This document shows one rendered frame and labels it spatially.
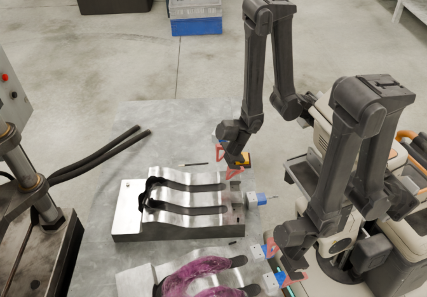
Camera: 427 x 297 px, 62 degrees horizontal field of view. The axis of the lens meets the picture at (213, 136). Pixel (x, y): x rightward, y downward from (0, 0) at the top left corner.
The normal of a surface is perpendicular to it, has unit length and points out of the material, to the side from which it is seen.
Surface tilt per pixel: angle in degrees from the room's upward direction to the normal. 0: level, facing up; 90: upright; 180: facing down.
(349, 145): 93
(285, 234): 63
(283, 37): 90
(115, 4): 90
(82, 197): 0
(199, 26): 91
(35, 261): 0
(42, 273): 0
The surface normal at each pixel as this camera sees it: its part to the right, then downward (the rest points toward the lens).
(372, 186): 0.27, 0.53
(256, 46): 0.31, 0.68
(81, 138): -0.04, -0.73
